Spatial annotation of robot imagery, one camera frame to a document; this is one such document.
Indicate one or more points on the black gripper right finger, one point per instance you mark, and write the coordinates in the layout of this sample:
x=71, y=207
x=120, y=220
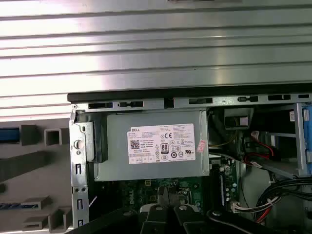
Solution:
x=185, y=219

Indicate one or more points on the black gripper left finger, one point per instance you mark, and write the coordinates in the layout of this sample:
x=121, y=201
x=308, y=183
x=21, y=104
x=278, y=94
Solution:
x=156, y=219

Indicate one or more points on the green motherboard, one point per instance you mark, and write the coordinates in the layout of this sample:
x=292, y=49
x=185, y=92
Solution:
x=136, y=192

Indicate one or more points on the grey power supply unit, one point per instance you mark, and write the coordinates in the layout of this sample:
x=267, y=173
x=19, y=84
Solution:
x=117, y=146

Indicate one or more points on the black open PC case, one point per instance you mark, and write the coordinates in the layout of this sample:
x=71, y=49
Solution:
x=122, y=96

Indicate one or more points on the grey parts rack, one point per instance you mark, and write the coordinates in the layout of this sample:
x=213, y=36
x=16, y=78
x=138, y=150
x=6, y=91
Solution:
x=36, y=170

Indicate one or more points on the blue plastic drive latch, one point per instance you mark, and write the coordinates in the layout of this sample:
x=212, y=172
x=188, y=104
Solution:
x=307, y=136

